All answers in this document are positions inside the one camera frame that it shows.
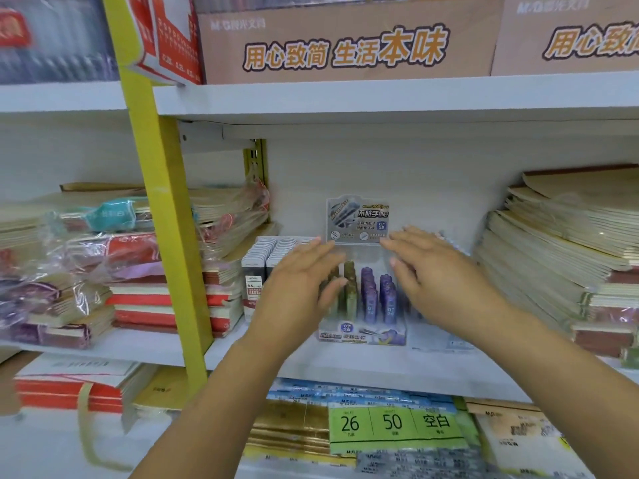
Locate person's right forearm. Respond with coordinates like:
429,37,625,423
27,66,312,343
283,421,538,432
477,311,639,479

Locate yellow shelf post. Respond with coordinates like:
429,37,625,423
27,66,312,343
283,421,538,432
101,0,216,395

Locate yellow notebook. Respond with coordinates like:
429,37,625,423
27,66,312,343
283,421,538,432
132,365,190,412

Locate brown kraft folder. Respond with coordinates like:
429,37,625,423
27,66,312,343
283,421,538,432
0,349,41,417

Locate wrapped purple-band notebook stack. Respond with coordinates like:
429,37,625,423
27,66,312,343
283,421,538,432
0,271,116,350

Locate crumpled plastic-wrapped notebook pack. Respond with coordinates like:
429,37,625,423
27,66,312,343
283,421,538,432
189,169,273,260

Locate person's left forearm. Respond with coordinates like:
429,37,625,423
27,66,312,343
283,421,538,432
129,333,300,479

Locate rows of lead cases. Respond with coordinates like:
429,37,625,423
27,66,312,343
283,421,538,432
241,236,325,300

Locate clear pen packs red label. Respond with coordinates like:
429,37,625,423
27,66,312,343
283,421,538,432
0,0,120,85

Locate clear display of green purple tubes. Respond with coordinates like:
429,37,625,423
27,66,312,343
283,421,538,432
317,195,409,347

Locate stack of blue paper packs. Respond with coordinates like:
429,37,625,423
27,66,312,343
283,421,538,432
267,377,458,412

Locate rows of lead tubes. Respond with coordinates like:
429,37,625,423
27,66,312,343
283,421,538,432
324,261,399,325

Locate stack of gold paper packs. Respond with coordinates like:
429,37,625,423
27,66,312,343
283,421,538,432
242,399,358,470

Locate wrapped red-band notebook pack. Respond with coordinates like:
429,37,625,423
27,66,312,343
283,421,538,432
49,232,160,267

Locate beige notebook stack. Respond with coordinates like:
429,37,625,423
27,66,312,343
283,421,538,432
464,396,595,479
474,164,639,370

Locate beige paper strap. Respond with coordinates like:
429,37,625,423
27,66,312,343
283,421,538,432
77,381,136,472

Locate wrapped red-band notebook stack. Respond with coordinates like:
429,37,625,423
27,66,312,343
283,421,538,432
0,204,51,250

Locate pink paper sheet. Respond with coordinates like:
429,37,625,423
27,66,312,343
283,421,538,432
107,261,166,283

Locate yellow slotted bracket rail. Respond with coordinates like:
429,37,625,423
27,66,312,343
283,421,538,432
243,139,270,185

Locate wrapped teal-band notebook pack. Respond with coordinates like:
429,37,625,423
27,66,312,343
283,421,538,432
49,196,153,233

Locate person's right hand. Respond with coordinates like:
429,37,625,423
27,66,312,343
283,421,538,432
380,225,508,345

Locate orange pink sign board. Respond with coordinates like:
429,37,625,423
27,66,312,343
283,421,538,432
197,0,506,85
491,0,639,77

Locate red white receipt book bundle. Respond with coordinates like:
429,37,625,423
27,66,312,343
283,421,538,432
13,353,158,414

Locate person's left hand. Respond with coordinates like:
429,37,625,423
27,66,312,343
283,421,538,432
244,236,349,353

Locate red white striped pack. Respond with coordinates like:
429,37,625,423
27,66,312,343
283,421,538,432
124,0,203,87

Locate clear box with blue label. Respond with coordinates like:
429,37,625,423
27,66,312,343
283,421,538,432
407,229,478,354

